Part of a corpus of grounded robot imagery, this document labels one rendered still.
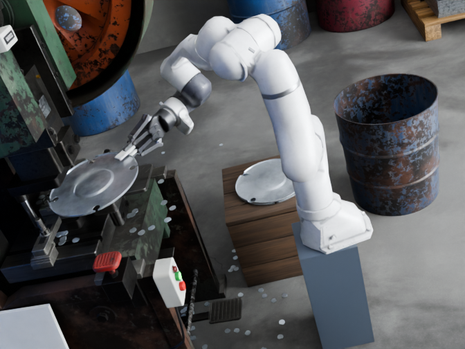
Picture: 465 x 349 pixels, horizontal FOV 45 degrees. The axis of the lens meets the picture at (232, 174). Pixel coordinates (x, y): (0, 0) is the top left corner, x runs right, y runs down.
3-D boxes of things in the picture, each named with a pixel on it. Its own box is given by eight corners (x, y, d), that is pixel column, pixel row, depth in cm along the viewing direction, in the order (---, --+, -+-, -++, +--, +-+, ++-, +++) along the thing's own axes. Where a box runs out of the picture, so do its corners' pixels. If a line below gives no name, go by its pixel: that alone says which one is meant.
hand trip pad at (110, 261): (131, 269, 151) (120, 248, 146) (126, 286, 146) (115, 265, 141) (106, 273, 152) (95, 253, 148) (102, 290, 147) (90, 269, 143)
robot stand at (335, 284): (362, 303, 209) (344, 210, 184) (374, 342, 194) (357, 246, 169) (314, 314, 211) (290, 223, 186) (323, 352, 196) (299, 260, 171)
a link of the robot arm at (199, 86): (178, 77, 179) (201, 100, 179) (203, 55, 186) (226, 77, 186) (165, 104, 195) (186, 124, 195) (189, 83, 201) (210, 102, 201)
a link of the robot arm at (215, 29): (201, 5, 144) (245, -23, 150) (187, 41, 160) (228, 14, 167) (250, 61, 143) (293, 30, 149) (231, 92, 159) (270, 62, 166)
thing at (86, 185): (49, 231, 160) (48, 229, 159) (50, 176, 183) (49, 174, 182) (144, 192, 160) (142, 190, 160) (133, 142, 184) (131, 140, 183)
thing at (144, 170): (165, 194, 182) (151, 160, 175) (159, 222, 171) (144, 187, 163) (94, 208, 187) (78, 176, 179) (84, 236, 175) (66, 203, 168)
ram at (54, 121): (88, 142, 173) (46, 55, 157) (75, 170, 160) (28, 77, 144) (37, 154, 176) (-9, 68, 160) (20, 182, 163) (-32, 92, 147)
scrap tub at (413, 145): (430, 155, 271) (423, 65, 245) (456, 209, 236) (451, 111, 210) (343, 172, 278) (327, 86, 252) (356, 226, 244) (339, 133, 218)
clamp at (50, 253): (69, 227, 171) (55, 201, 166) (52, 266, 157) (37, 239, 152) (51, 230, 172) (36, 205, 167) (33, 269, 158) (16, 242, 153)
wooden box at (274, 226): (325, 209, 258) (312, 146, 239) (343, 265, 226) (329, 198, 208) (241, 229, 262) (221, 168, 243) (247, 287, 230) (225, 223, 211)
